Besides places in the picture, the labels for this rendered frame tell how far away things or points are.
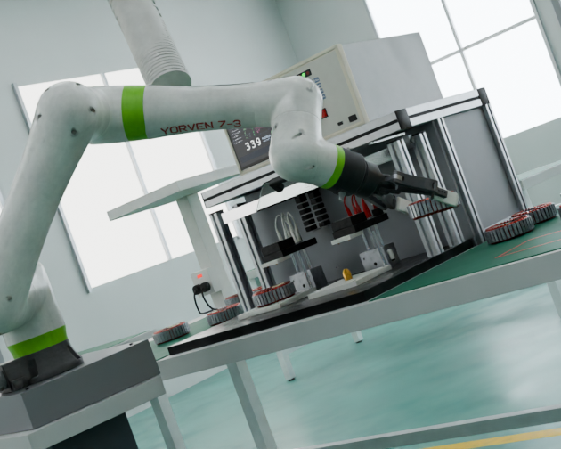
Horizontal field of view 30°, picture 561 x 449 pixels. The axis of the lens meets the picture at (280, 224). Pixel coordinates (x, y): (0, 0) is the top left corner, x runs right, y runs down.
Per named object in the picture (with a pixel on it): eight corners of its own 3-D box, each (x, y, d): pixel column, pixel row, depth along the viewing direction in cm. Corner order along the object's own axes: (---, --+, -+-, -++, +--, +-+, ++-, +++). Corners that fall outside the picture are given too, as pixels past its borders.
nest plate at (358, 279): (357, 285, 238) (354, 281, 238) (308, 299, 248) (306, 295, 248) (392, 268, 249) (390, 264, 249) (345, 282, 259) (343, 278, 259)
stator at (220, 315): (249, 311, 312) (245, 298, 312) (239, 317, 301) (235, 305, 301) (215, 322, 314) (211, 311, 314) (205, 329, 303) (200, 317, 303)
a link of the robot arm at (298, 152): (258, 182, 208) (288, 155, 200) (259, 130, 214) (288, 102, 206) (316, 202, 214) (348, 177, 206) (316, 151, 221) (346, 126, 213)
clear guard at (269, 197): (334, 182, 225) (324, 156, 225) (256, 212, 241) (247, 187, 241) (412, 155, 250) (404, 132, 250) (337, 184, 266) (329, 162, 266)
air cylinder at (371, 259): (389, 267, 255) (382, 246, 255) (366, 274, 260) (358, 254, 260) (401, 262, 259) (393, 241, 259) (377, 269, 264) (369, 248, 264)
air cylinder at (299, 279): (316, 289, 271) (309, 269, 271) (296, 296, 276) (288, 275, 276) (328, 284, 275) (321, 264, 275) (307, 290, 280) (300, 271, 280)
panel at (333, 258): (474, 237, 254) (431, 120, 254) (280, 296, 297) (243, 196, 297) (475, 236, 255) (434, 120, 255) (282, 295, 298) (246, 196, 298)
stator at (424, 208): (433, 214, 217) (427, 197, 218) (401, 224, 227) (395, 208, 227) (471, 202, 224) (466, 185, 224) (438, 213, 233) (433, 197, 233)
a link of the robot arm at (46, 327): (-3, 366, 216) (-35, 279, 216) (23, 353, 231) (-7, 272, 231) (55, 346, 214) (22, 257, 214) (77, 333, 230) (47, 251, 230)
